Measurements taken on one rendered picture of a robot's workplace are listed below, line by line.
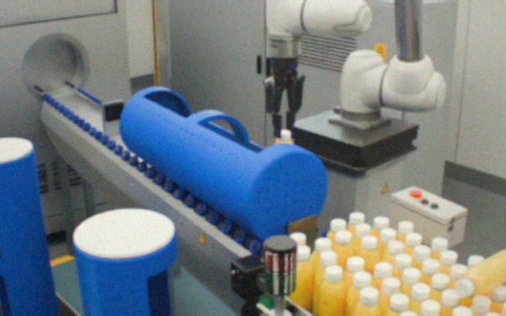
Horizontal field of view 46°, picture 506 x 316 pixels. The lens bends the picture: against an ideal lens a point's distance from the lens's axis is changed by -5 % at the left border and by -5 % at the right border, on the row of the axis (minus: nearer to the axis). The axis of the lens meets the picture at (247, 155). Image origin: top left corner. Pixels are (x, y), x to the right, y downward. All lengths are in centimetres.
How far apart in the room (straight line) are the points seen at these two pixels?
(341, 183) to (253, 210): 75
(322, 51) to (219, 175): 201
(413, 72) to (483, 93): 240
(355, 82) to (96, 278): 118
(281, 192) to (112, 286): 52
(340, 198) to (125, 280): 104
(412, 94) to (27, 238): 155
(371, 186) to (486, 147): 239
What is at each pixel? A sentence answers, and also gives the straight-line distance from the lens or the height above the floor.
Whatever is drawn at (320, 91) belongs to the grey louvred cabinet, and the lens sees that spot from 375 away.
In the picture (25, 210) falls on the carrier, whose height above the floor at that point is 82.
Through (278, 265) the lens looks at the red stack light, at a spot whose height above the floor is 123.
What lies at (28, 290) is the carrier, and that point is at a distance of 261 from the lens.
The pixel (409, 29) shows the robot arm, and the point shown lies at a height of 149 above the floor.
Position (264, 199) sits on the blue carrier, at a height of 111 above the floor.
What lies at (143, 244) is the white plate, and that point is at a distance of 165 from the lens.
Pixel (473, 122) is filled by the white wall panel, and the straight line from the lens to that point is 466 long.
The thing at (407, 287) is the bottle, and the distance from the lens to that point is 145.
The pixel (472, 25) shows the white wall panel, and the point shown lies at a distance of 455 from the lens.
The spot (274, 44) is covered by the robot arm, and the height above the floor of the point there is 151.
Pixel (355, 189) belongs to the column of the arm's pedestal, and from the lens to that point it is 233.
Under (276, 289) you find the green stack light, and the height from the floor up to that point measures 117.
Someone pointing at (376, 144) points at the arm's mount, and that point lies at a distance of 222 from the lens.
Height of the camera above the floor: 182
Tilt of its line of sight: 21 degrees down
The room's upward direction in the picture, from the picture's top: 1 degrees counter-clockwise
